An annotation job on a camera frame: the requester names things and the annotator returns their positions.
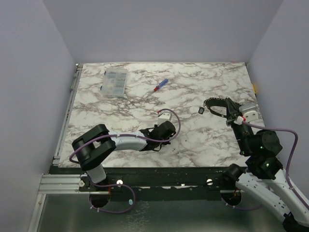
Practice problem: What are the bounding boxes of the black key tag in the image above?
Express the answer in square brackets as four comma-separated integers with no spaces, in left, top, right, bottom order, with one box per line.
[198,107,205,115]

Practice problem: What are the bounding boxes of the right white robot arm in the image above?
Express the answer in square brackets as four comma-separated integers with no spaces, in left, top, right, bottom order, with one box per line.
[222,98,309,232]

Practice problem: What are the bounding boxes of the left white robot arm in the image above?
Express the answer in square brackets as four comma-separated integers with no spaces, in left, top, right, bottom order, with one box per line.
[71,121,180,191]

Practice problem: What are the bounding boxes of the blue red screwdriver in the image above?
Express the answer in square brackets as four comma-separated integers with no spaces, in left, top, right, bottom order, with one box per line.
[148,78,169,96]

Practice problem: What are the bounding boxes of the clear plastic organizer box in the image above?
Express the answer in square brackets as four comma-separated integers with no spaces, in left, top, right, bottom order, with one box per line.
[100,68,128,98]

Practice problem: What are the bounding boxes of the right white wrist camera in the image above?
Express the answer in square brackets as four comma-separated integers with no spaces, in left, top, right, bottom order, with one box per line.
[239,104,258,123]

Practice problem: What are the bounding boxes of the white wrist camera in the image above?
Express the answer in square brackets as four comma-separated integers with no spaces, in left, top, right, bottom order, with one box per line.
[157,113,172,126]
[239,104,258,123]

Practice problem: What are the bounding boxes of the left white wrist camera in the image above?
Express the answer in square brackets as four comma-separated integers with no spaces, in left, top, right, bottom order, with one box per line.
[157,113,172,126]

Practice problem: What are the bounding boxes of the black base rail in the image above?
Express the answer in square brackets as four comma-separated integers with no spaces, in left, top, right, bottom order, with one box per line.
[79,164,252,201]

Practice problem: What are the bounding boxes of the aluminium side rail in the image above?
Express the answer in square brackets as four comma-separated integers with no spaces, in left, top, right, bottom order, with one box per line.
[38,64,83,195]

